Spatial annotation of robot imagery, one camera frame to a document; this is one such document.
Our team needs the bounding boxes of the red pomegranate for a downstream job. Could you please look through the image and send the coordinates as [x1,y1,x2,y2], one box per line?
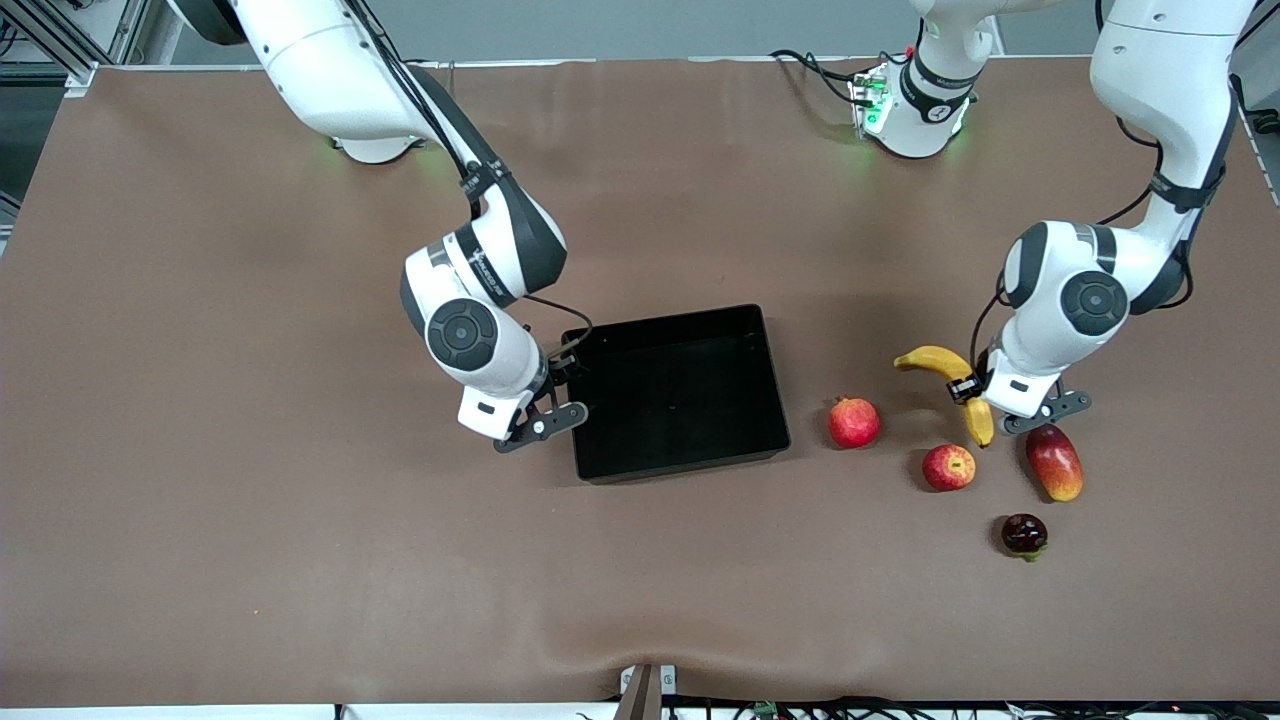
[826,396,882,450]

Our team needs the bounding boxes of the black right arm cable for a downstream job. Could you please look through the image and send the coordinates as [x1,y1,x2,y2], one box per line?
[345,0,594,366]

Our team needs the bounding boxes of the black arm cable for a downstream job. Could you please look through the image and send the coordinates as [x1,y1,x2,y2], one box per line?
[968,115,1246,401]
[345,0,594,366]

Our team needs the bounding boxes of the dark purple mangosteen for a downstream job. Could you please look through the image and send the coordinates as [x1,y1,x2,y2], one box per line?
[1001,513,1050,563]

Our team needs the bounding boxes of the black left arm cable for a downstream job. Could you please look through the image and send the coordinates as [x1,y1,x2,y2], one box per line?
[968,115,1246,401]

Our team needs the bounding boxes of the aluminium frame profile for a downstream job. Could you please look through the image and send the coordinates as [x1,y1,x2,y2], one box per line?
[0,0,136,91]
[1235,0,1280,79]

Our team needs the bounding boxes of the yellow banana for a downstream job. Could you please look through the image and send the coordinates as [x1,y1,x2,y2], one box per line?
[894,345,997,449]

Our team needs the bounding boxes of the red yellow mango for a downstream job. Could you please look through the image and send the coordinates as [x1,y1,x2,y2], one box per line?
[1026,423,1085,503]

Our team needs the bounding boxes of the grey metal bracket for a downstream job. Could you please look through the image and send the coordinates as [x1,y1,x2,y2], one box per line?
[613,662,678,720]

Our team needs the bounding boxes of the brown table cloth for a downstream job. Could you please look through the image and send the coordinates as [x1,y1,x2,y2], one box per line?
[0,55,1280,709]

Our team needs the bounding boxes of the black cable bundle at base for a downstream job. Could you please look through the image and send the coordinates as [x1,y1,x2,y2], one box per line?
[768,48,863,106]

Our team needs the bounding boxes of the red yellow apple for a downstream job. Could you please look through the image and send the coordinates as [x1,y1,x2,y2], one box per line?
[922,443,978,492]

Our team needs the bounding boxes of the black plastic box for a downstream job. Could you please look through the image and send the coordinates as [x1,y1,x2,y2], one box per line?
[562,304,792,485]

